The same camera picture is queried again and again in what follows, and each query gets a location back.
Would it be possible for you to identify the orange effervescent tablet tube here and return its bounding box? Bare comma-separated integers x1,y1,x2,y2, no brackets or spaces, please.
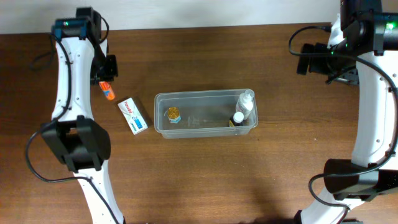
99,81,115,100

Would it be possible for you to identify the white Panadol box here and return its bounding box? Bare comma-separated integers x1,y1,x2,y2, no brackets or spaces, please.
118,98,148,135

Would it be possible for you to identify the small gold-lid balm jar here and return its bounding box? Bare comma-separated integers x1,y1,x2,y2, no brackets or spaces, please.
167,107,181,124

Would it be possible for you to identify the white spray bottle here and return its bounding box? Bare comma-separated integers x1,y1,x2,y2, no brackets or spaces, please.
236,89,254,120

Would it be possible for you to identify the dark bottle white cap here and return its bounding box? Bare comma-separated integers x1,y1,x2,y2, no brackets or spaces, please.
228,111,244,127

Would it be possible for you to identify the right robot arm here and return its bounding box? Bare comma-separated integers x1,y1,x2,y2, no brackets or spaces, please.
294,0,397,223

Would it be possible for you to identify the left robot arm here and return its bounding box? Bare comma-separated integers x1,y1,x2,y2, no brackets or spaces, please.
40,7,125,223

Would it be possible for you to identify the clear plastic container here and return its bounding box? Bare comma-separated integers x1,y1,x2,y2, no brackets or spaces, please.
154,89,258,139

